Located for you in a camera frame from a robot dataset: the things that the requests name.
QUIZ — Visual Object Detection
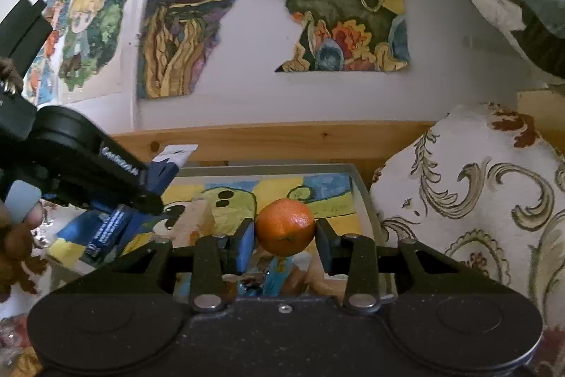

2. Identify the orange rice cracker pack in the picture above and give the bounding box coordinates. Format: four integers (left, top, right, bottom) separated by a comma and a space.
171, 199, 215, 248

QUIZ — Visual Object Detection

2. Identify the blue cartoon snack packet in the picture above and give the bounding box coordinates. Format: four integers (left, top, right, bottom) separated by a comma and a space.
237, 252, 311, 298

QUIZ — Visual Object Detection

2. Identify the orange mandarin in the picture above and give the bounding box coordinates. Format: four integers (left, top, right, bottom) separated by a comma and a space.
255, 198, 316, 257

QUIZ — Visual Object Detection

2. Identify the dark blue snack pouch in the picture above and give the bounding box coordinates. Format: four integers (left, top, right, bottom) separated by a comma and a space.
83, 145, 198, 264

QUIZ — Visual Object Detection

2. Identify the person's left hand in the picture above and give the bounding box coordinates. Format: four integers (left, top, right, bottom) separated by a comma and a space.
1, 180, 48, 303

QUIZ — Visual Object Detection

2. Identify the grey tray with frog drawing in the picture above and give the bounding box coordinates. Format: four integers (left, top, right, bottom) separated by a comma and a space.
47, 172, 374, 298

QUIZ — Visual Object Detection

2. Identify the floral white bedspread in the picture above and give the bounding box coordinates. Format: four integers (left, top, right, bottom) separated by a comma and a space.
0, 102, 565, 377

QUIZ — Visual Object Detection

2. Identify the blond chibi poster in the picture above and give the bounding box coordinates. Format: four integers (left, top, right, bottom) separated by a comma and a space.
55, 0, 133, 104

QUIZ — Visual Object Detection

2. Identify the swirling night painting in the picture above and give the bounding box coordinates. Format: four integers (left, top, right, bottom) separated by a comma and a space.
137, 0, 236, 100

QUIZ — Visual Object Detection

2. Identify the wooden bed frame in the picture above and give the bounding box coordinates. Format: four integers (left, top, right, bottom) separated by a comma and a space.
114, 120, 433, 182

